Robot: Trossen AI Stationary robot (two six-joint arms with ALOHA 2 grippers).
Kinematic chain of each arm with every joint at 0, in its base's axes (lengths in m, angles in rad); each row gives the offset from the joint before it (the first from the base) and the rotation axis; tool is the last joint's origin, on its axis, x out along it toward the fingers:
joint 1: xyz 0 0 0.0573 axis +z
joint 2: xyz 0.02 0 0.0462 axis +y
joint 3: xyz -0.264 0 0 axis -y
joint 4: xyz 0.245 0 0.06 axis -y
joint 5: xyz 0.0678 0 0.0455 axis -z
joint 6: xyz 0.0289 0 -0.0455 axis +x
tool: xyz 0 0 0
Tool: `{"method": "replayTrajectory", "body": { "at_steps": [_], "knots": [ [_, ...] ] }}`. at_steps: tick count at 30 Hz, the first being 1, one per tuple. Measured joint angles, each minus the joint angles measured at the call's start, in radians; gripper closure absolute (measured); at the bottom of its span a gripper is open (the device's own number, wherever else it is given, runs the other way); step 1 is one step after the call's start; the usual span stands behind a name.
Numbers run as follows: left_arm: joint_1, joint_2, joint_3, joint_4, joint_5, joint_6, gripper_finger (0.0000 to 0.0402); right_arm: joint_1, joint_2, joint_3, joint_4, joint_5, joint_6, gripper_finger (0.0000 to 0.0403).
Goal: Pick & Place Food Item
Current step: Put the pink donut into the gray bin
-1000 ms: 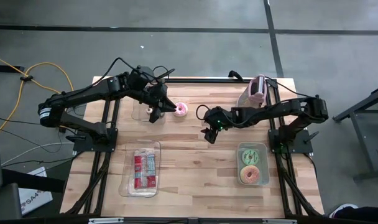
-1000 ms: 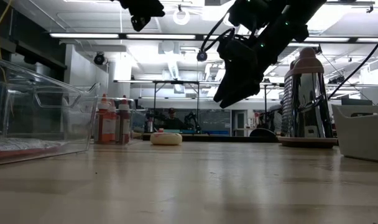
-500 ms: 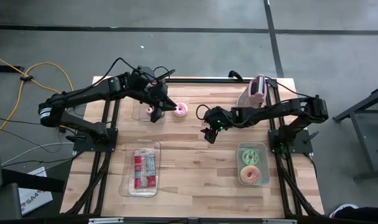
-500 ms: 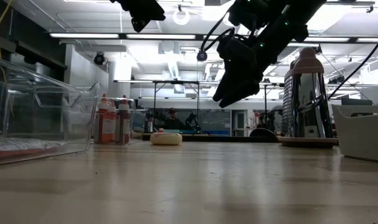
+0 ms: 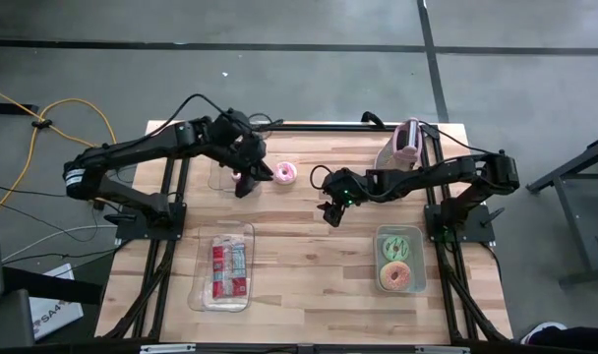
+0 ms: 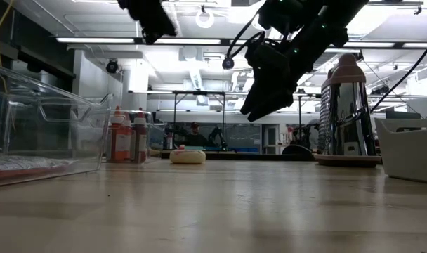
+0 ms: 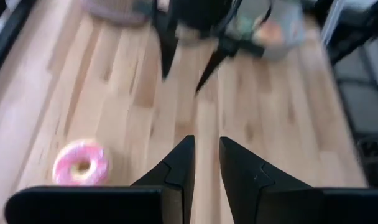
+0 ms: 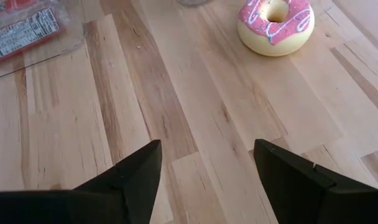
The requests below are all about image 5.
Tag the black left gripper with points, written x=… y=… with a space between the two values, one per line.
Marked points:
x=235 y=137

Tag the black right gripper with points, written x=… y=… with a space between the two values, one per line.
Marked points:
x=350 y=187

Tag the pink frosted toy donut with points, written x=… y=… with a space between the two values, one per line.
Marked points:
x=278 y=173

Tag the green frosted toy donut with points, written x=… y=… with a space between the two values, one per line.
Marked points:
x=387 y=248

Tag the orange sprinkled toy donut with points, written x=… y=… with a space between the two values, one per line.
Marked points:
x=385 y=276

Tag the red packet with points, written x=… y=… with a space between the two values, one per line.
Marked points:
x=227 y=268

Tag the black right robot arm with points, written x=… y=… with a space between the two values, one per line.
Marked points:
x=427 y=174

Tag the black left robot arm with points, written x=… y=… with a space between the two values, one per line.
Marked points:
x=132 y=150

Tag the grey plastic bin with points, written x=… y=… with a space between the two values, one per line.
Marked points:
x=417 y=236

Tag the wide clear plastic bin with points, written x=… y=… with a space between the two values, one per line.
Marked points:
x=200 y=275

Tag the black beam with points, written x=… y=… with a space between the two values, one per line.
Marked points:
x=53 y=287

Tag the person's shoe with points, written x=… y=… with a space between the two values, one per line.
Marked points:
x=545 y=328

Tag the white cardboard box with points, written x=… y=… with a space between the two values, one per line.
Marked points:
x=58 y=314

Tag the black metal bar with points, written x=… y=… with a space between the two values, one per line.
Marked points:
x=9 y=108

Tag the black metal stand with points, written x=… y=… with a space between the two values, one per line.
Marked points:
x=586 y=246

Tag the person's leg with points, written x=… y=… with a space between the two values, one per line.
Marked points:
x=584 y=339

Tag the black aluminium rig frame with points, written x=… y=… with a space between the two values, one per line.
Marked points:
x=328 y=127

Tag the silver metal bracket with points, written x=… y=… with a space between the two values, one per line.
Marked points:
x=167 y=348
x=441 y=350

